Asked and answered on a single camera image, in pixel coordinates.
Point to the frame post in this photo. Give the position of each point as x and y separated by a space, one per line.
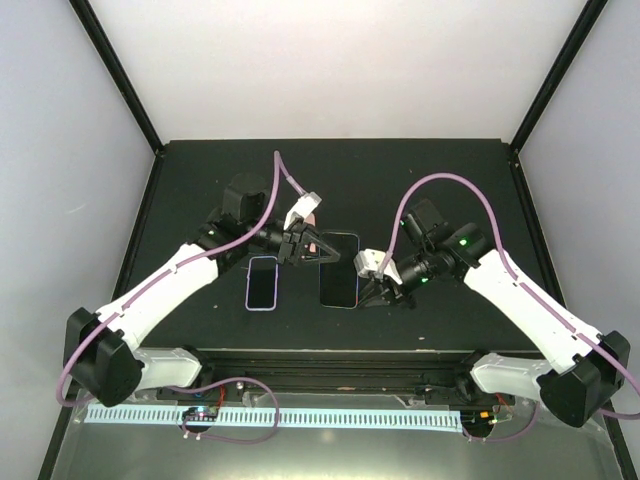
97 35
571 46

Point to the right frame post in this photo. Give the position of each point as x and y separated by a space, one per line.
571 46

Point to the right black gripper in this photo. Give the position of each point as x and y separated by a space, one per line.
391 288

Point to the electronics board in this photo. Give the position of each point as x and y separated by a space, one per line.
200 414
478 418

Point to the left frame post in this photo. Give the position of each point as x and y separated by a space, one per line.
97 35

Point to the right electronics board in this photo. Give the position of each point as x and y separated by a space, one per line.
478 418

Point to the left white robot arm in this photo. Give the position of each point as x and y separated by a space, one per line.
103 350

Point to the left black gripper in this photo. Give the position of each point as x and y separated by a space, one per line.
292 245

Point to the black smartphone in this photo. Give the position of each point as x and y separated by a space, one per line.
339 281

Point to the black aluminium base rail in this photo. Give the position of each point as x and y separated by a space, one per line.
437 380

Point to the left electronics board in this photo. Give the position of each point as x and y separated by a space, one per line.
200 414

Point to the light blue cable duct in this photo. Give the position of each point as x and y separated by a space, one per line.
309 418

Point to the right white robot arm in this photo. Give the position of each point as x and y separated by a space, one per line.
525 305

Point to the phone in purple case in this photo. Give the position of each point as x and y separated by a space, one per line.
262 284

